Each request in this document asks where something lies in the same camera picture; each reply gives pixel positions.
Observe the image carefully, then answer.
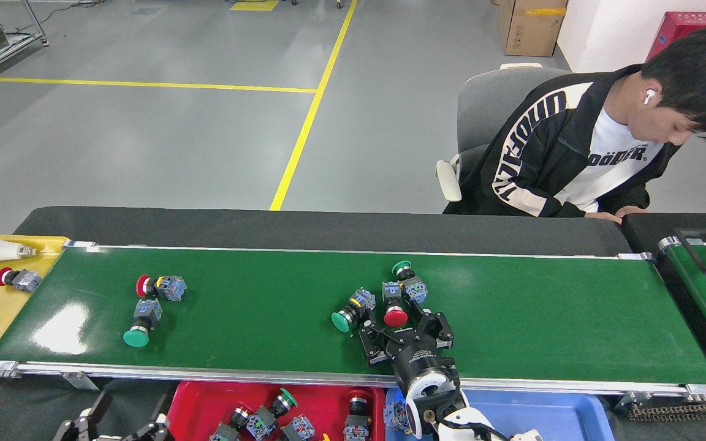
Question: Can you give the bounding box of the metal rack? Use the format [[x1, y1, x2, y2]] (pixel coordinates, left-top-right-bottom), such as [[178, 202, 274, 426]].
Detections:
[[0, 0, 49, 85]]

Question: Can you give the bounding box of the person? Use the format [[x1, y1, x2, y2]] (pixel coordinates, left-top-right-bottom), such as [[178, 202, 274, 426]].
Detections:
[[443, 21, 706, 219]]

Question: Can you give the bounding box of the blue plastic bin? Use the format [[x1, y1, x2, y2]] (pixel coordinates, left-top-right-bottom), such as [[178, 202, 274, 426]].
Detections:
[[385, 387, 616, 441]]

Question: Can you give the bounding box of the red plastic bin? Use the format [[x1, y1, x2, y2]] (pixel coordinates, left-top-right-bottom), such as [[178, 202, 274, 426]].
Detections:
[[166, 381, 387, 441]]

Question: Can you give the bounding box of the conveyor drive chain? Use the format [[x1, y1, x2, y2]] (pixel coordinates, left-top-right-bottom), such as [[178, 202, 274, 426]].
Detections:
[[626, 399, 706, 422]]

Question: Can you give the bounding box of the cardboard box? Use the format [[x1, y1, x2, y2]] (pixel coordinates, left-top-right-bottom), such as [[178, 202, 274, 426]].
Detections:
[[498, 0, 568, 58]]

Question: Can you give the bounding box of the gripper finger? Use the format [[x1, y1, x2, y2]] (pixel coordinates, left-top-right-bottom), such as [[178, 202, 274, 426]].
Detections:
[[123, 396, 173, 441], [53, 390, 112, 441]]

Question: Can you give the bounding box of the red push button switch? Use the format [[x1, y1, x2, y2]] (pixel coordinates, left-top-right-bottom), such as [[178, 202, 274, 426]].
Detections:
[[0, 266, 43, 293], [381, 281, 409, 328], [343, 390, 374, 441], [208, 405, 253, 441], [135, 274, 188, 303]]

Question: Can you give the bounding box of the red fire extinguisher box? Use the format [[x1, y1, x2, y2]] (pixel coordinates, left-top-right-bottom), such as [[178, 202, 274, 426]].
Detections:
[[646, 11, 706, 62]]

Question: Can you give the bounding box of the grey office chair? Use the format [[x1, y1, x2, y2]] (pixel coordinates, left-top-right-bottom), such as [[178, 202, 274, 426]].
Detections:
[[436, 63, 571, 212]]

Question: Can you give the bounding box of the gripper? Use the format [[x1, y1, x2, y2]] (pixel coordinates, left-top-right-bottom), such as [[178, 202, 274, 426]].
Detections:
[[358, 304, 455, 394]]

